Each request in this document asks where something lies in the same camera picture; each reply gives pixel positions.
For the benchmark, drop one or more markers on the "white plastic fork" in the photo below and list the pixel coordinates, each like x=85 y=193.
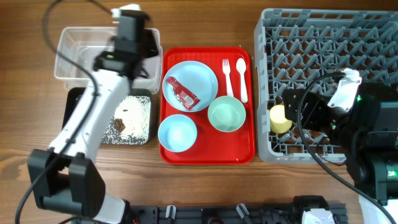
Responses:
x=227 y=70

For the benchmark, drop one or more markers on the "yellow plastic cup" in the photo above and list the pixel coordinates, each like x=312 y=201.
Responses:
x=279 y=123

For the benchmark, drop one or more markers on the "light blue plate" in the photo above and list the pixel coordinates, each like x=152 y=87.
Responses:
x=196 y=77

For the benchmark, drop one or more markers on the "red ketchup packet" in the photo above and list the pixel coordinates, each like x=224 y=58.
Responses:
x=183 y=94

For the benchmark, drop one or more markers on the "grey dishwasher rack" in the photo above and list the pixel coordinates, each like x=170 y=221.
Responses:
x=294 y=46

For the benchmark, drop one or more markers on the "light blue small bowl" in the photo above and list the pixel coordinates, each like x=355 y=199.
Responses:
x=177 y=133

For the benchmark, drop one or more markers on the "mint green bowl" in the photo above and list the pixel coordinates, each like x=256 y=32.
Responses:
x=226 y=114

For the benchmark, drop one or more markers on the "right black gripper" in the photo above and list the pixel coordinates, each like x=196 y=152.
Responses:
x=290 y=94

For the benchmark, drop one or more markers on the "white rice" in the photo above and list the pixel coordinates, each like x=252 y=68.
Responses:
x=133 y=118

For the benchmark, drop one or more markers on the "white plastic spoon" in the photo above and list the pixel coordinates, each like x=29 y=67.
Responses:
x=241 y=68

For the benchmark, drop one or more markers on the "brown food scrap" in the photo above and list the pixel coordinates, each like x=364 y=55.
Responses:
x=119 y=125

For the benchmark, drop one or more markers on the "clear plastic bin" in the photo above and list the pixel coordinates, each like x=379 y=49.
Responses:
x=83 y=44

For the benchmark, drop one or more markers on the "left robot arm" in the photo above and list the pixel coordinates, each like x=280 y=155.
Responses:
x=64 y=177

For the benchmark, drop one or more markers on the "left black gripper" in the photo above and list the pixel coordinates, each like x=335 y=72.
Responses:
x=153 y=42

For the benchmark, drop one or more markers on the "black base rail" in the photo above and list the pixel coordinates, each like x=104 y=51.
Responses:
x=302 y=209

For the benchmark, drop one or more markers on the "black plastic tray bin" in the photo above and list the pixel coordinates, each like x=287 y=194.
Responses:
x=140 y=137

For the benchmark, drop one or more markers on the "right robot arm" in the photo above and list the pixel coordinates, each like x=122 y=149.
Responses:
x=362 y=119

